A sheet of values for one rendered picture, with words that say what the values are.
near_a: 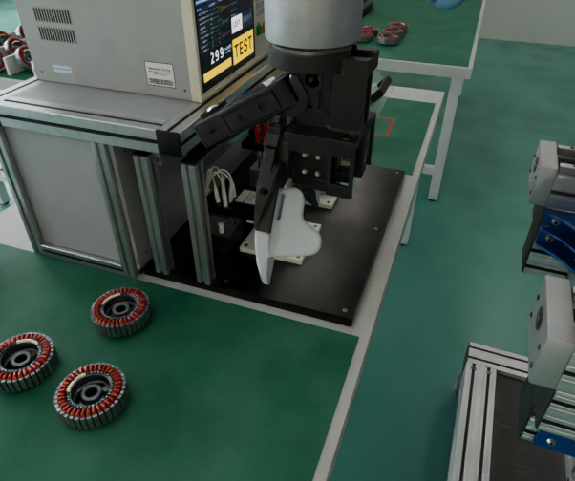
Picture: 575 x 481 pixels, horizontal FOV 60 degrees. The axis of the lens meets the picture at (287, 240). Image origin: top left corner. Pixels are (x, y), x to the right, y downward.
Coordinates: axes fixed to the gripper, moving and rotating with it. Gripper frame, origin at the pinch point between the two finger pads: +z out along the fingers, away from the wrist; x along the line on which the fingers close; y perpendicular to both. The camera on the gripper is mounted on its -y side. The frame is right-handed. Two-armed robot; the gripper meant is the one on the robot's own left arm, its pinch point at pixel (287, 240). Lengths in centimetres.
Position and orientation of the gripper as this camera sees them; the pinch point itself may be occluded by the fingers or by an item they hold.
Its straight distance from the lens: 51.9
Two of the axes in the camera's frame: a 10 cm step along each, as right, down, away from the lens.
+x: 3.7, -5.5, 7.5
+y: 9.3, 2.2, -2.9
